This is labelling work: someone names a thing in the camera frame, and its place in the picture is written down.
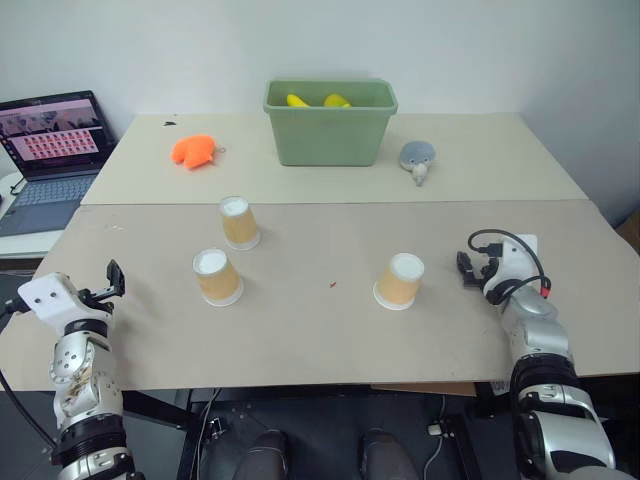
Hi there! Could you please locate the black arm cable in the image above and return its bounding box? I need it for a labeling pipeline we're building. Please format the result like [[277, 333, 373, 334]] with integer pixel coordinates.
[[467, 228, 554, 304], [0, 297, 57, 451]]

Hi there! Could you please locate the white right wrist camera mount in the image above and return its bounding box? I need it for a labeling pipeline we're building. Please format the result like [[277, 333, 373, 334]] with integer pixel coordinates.
[[482, 233, 542, 297]]

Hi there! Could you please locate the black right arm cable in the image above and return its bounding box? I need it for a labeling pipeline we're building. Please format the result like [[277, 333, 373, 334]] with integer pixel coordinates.
[[467, 228, 554, 304]]

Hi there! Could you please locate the white cable with plug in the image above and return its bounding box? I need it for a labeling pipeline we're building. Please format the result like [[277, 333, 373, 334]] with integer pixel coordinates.
[[426, 394, 450, 480]]

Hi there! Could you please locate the thin white cable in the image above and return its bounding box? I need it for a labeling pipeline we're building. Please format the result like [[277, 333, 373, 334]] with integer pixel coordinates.
[[195, 387, 222, 480]]

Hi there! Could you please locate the orange plush toy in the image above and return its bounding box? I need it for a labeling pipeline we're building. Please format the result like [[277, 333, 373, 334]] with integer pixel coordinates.
[[169, 133, 218, 170]]

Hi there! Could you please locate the brown cardboard box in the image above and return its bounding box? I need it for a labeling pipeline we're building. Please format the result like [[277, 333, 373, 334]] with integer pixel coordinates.
[[613, 208, 640, 251]]

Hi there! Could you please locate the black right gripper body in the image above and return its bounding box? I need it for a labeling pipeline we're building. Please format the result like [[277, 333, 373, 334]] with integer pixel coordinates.
[[469, 258, 499, 291]]

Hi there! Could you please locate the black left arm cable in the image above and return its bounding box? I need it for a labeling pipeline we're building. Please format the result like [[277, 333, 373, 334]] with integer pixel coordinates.
[[0, 297, 57, 451]]

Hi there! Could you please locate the grey plush toy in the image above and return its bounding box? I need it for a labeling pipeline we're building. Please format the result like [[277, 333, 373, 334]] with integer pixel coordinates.
[[398, 140, 438, 188]]

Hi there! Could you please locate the dark rounded shape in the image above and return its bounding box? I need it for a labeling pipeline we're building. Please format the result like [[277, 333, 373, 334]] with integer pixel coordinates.
[[232, 428, 290, 480]]

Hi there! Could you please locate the tan paper cup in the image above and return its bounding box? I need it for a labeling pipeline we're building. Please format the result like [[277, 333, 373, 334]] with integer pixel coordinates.
[[192, 248, 245, 308], [218, 195, 263, 252], [372, 252, 426, 312]]

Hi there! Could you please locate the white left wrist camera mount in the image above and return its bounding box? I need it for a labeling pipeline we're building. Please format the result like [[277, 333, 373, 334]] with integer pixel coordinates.
[[17, 272, 114, 329]]

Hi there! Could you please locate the open grey laptop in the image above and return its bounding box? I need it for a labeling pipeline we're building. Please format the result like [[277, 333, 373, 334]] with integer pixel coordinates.
[[0, 89, 118, 238]]

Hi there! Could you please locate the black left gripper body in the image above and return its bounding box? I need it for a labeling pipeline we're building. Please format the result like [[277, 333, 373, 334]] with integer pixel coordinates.
[[75, 285, 119, 315]]

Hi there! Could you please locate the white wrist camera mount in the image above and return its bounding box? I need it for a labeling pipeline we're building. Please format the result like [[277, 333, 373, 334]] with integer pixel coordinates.
[[482, 233, 542, 297], [17, 272, 114, 329]]

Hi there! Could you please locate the green plastic bin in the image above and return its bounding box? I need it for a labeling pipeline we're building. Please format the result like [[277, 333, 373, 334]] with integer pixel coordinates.
[[261, 78, 399, 168]]

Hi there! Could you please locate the brown cardboard sheet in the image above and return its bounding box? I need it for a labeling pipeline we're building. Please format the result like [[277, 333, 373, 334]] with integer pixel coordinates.
[[369, 381, 479, 398]]

